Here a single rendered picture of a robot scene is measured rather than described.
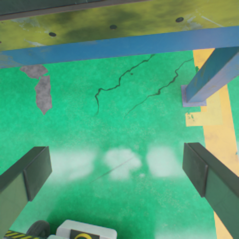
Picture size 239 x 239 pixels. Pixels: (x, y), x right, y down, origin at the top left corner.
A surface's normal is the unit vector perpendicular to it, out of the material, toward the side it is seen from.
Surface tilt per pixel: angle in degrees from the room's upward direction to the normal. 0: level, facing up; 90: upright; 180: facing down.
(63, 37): 90
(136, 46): 90
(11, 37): 90
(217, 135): 0
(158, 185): 0
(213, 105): 0
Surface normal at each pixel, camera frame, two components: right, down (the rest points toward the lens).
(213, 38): 0.04, 0.99
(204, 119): -0.13, -0.15
